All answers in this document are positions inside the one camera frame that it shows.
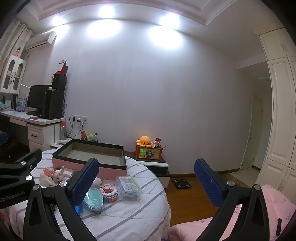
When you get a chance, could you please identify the red storage box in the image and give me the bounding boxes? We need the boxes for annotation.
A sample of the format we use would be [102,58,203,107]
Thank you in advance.
[135,145,165,160]

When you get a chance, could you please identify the black computer tower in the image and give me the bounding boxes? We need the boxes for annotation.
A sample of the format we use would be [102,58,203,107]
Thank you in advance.
[43,89,65,120]

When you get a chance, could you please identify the red triangular item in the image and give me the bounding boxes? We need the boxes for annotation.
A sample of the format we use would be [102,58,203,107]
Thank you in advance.
[55,60,69,76]

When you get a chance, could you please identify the pink block figure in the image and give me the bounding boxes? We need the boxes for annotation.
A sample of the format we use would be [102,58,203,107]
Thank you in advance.
[99,185,119,202]

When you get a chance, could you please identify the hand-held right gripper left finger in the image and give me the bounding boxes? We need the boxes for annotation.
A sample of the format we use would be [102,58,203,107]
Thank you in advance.
[23,158,100,241]

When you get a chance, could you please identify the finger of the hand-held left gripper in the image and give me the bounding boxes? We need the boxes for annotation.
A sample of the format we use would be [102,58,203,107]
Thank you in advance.
[0,148,43,189]

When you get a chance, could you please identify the black office chair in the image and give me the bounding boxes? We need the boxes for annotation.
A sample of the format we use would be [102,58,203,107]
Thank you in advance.
[0,131,14,160]

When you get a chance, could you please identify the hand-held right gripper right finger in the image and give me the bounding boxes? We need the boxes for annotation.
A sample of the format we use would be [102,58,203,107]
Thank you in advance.
[194,158,281,241]

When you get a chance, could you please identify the pink box with black rim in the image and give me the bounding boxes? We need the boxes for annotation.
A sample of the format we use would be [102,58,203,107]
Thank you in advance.
[52,138,127,181]

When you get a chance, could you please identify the white air conditioner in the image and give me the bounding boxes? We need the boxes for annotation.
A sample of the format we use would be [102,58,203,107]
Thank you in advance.
[25,31,57,51]

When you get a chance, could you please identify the blue white boxes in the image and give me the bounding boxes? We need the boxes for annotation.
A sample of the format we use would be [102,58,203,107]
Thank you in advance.
[16,96,28,112]

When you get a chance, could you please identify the small white side cabinet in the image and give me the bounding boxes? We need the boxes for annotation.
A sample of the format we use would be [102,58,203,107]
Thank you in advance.
[50,138,74,151]

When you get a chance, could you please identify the orange octopus plush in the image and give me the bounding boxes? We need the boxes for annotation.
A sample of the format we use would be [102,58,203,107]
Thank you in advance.
[136,136,153,148]

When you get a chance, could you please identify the teal oval case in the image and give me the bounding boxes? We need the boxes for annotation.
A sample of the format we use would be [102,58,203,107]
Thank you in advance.
[83,188,104,212]

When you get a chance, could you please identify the black power cable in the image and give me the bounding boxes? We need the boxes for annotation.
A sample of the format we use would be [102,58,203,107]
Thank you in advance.
[66,117,85,139]

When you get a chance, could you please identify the striped white tablecloth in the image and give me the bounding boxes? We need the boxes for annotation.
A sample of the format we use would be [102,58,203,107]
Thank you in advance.
[9,148,171,241]

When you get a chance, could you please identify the pink white plush toy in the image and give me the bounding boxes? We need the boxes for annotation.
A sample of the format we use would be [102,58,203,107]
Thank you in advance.
[39,166,74,187]

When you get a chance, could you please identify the low black white cabinet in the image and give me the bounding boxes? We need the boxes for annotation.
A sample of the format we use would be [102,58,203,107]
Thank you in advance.
[124,151,171,183]

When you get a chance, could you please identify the white desk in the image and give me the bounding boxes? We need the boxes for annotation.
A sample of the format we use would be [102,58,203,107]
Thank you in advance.
[0,111,66,151]

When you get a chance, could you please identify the white door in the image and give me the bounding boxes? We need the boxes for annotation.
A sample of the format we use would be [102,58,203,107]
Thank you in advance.
[239,96,264,172]

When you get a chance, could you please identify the clear plastic case green label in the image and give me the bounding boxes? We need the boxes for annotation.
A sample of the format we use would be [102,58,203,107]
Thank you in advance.
[116,176,142,200]

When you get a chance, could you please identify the water bottle orange cap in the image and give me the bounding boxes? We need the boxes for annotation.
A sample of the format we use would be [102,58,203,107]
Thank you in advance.
[60,120,67,141]

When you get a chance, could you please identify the black bathroom scale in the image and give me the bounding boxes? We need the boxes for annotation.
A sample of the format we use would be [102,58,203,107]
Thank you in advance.
[171,178,192,190]

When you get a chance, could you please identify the pink quilt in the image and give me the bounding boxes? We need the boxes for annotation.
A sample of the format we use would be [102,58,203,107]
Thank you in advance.
[170,184,296,241]

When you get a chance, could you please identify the white glass-door cabinet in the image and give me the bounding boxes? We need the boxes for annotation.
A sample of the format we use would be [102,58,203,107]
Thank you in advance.
[0,54,27,94]

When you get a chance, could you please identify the black monitor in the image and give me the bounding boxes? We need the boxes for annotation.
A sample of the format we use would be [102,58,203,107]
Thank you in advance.
[26,85,50,116]

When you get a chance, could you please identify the black speaker box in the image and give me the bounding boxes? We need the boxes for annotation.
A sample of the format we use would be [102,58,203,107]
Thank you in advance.
[51,74,68,92]

